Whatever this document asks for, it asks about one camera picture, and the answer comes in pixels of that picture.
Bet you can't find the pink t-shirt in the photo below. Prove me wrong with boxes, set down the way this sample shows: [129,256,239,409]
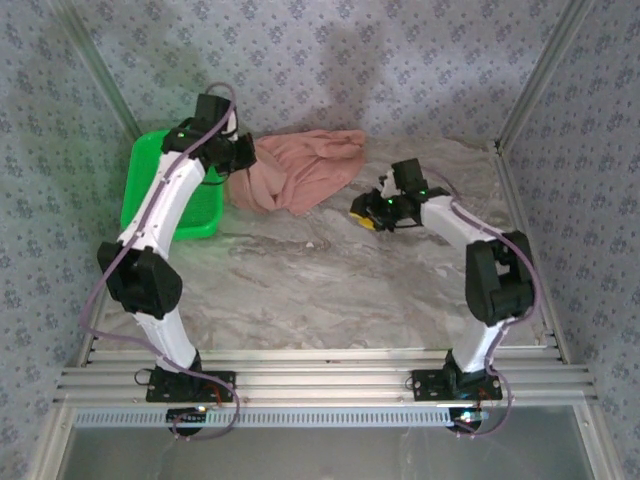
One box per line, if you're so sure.
[227,128,368,217]

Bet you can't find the green plastic basket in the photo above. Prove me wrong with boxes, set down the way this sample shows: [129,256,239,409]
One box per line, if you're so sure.
[119,128,225,241]

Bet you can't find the aluminium mounting rails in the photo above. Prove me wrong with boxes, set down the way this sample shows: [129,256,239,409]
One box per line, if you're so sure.
[52,347,599,406]

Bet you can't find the small black controller board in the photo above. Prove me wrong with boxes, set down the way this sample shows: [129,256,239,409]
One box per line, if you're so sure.
[166,407,209,427]
[447,407,489,432]

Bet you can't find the aluminium frame post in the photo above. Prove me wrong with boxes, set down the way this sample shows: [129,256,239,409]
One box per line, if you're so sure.
[49,0,145,142]
[494,0,599,151]

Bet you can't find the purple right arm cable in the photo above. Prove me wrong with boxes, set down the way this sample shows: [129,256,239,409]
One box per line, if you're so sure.
[422,167,544,440]

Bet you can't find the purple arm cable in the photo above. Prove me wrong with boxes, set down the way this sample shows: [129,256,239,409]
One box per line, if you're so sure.
[422,167,544,440]
[79,82,242,444]

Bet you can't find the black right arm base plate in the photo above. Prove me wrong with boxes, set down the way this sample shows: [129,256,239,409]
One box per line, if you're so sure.
[410,367,503,401]

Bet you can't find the grey slotted cable duct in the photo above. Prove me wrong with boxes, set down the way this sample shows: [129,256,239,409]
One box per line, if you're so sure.
[74,407,486,429]

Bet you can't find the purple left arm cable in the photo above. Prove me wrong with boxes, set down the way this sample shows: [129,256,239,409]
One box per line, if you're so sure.
[79,82,242,444]

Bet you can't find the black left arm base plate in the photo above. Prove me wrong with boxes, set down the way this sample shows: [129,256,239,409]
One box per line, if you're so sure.
[144,367,237,404]

